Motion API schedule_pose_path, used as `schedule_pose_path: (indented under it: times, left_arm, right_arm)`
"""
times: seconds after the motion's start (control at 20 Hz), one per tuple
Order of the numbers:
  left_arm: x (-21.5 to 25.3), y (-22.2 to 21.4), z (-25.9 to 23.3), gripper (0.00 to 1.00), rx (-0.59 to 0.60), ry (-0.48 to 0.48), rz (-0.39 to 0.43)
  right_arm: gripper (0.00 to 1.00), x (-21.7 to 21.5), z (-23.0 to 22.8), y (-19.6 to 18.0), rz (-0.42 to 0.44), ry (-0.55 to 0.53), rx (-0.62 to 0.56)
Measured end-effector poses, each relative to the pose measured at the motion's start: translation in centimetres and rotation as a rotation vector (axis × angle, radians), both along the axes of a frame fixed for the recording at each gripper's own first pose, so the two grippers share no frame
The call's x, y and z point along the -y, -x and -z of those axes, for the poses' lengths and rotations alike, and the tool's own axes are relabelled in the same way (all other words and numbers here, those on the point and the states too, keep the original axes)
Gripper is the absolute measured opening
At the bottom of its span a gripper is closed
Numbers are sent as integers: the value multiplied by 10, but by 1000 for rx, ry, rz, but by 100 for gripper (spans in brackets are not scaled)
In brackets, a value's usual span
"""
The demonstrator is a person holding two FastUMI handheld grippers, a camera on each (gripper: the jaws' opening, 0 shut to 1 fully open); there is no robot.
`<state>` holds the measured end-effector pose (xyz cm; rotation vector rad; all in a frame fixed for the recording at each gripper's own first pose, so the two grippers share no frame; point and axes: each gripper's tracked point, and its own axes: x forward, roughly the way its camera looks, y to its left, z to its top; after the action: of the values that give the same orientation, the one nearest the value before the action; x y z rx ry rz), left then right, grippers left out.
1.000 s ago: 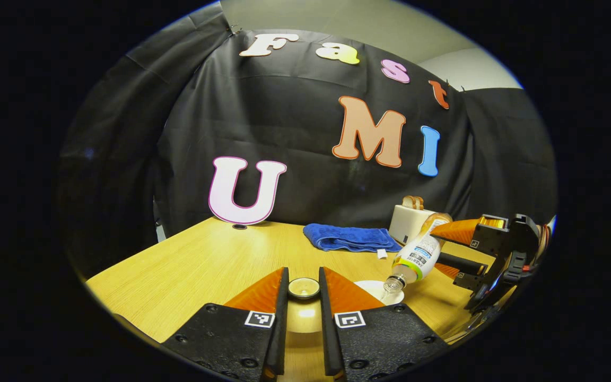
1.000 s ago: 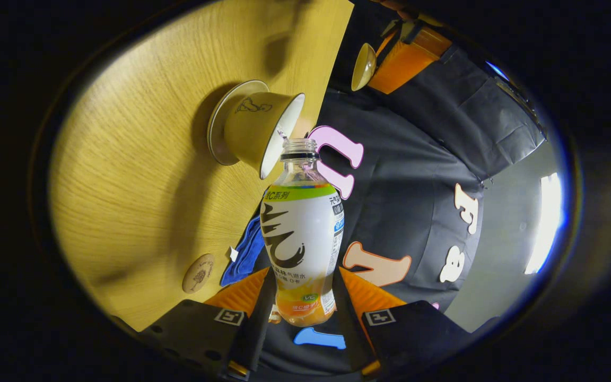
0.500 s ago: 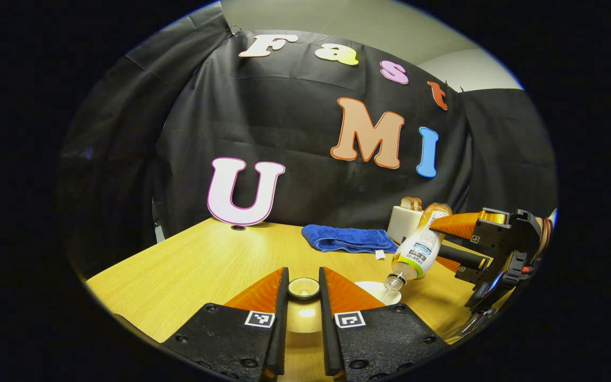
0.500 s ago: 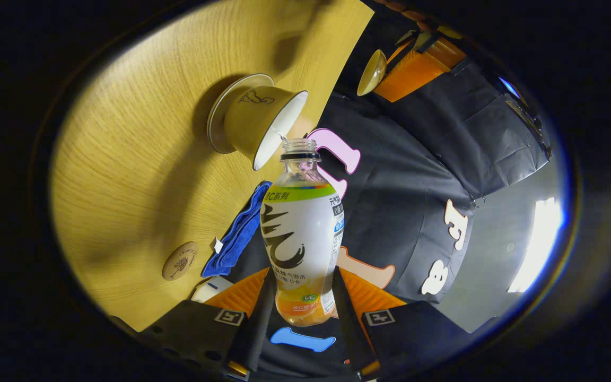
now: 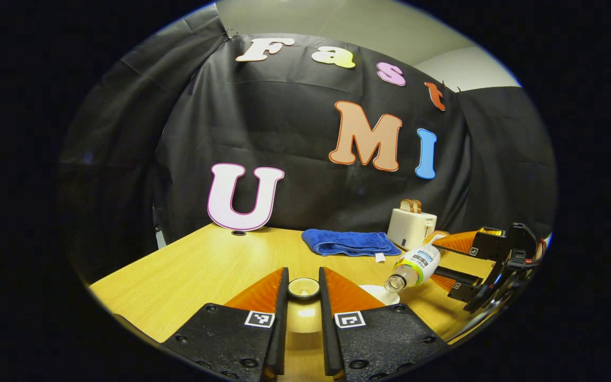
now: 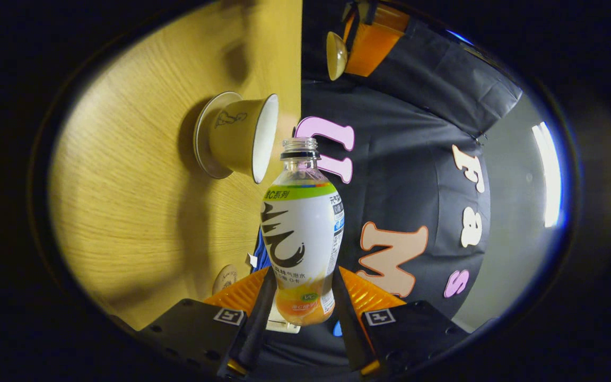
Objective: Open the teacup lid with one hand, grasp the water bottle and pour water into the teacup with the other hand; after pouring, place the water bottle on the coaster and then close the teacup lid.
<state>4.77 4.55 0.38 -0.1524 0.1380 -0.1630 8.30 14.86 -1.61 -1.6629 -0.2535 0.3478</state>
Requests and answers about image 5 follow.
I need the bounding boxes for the clear water bottle white label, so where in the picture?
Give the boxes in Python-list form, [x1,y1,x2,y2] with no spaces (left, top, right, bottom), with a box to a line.
[383,231,451,294]

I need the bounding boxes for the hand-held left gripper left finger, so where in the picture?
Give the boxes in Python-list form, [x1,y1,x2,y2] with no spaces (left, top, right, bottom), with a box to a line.
[161,267,291,382]

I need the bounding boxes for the cream teacup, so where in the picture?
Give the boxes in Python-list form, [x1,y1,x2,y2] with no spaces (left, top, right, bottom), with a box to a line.
[360,284,401,307]

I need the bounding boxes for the folded blue towel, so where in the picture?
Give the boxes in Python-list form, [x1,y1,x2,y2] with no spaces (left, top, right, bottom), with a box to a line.
[301,228,403,264]

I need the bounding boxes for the black backdrop cloth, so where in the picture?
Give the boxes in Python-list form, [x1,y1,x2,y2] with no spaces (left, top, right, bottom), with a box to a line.
[56,5,558,285]

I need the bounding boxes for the white toaster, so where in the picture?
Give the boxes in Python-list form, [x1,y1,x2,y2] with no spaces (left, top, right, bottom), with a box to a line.
[386,207,438,251]

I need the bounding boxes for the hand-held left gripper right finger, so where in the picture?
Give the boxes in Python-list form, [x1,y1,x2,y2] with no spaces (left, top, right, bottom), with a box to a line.
[318,266,450,382]

